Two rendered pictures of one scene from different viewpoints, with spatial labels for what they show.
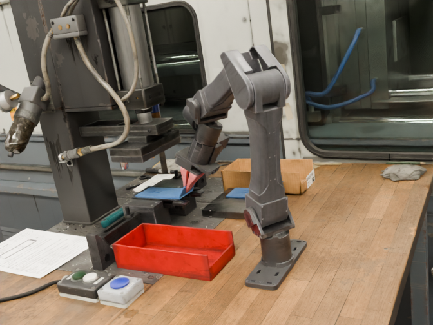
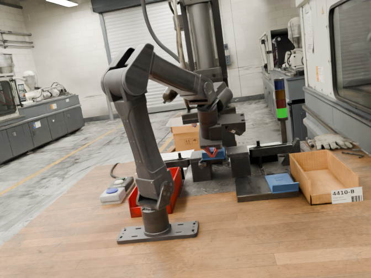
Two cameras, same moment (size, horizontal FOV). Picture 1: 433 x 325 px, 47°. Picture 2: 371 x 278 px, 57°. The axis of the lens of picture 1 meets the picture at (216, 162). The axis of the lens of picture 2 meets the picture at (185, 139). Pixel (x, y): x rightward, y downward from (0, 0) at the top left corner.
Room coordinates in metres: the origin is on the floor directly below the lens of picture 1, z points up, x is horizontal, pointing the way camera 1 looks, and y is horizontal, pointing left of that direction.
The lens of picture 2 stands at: (0.76, -0.86, 1.29)
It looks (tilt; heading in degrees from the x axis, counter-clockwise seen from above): 12 degrees down; 68
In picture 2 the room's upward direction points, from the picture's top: 9 degrees counter-clockwise
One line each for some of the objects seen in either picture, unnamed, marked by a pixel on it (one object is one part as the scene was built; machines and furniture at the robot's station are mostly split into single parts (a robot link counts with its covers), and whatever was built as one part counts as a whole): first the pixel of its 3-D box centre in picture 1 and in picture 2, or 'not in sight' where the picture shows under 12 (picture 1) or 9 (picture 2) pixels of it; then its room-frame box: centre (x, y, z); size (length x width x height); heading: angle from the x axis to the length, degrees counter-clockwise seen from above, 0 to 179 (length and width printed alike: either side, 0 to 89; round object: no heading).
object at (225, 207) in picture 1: (241, 202); (264, 186); (1.32, -0.05, 0.91); 0.17 x 0.16 x 0.02; 150
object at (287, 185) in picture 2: (254, 189); (280, 179); (1.35, -0.10, 0.93); 0.15 x 0.07 x 0.03; 61
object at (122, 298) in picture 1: (122, 296); (114, 199); (0.92, 0.23, 0.90); 0.07 x 0.07 x 0.06; 60
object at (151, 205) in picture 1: (158, 193); (218, 153); (1.30, 0.17, 0.98); 0.20 x 0.10 x 0.01; 150
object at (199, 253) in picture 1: (173, 249); (157, 190); (1.04, 0.13, 0.93); 0.25 x 0.12 x 0.06; 60
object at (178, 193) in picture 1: (165, 188); (213, 150); (1.27, 0.14, 1.00); 0.15 x 0.07 x 0.03; 61
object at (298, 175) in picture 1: (268, 176); (321, 175); (1.45, -0.15, 0.93); 0.25 x 0.13 x 0.08; 60
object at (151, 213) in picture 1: (161, 207); (220, 164); (1.30, 0.17, 0.94); 0.20 x 0.10 x 0.07; 150
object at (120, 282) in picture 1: (120, 285); (112, 192); (0.92, 0.23, 0.93); 0.04 x 0.04 x 0.02
